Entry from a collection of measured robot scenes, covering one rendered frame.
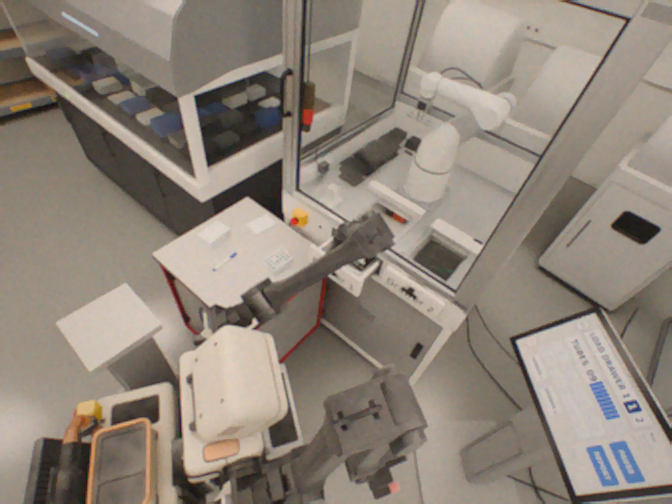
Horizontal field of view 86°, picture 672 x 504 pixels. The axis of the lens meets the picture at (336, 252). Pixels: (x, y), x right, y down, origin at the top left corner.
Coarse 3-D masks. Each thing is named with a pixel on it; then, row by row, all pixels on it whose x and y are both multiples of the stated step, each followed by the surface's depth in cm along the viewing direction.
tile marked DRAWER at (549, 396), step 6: (552, 384) 119; (540, 390) 121; (546, 390) 119; (552, 390) 118; (546, 396) 119; (552, 396) 117; (546, 402) 118; (552, 402) 117; (558, 402) 116; (546, 408) 117; (552, 408) 116; (558, 408) 115; (552, 414) 115; (558, 414) 114
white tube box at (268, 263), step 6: (276, 252) 172; (282, 252) 172; (264, 258) 168; (270, 258) 169; (276, 258) 169; (282, 258) 169; (288, 258) 170; (264, 264) 167; (270, 264) 166; (282, 264) 167; (288, 264) 171; (270, 270) 166; (276, 270) 166
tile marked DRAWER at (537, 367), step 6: (534, 354) 127; (528, 360) 127; (534, 360) 126; (540, 360) 125; (534, 366) 125; (540, 366) 124; (534, 372) 124; (540, 372) 123; (546, 372) 122; (534, 378) 123; (540, 378) 122; (546, 378) 121
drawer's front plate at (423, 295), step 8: (384, 272) 159; (392, 272) 156; (384, 280) 162; (392, 280) 159; (400, 280) 155; (408, 280) 153; (392, 288) 162; (400, 288) 158; (416, 288) 151; (408, 296) 158; (424, 296) 151; (432, 296) 149; (416, 304) 157; (424, 304) 154; (432, 304) 150; (440, 304) 147; (432, 312) 153
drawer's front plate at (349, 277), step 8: (312, 248) 159; (312, 256) 163; (320, 256) 158; (336, 272) 157; (344, 272) 153; (352, 272) 152; (336, 280) 161; (344, 280) 156; (352, 280) 152; (360, 280) 150; (352, 288) 156; (360, 288) 153
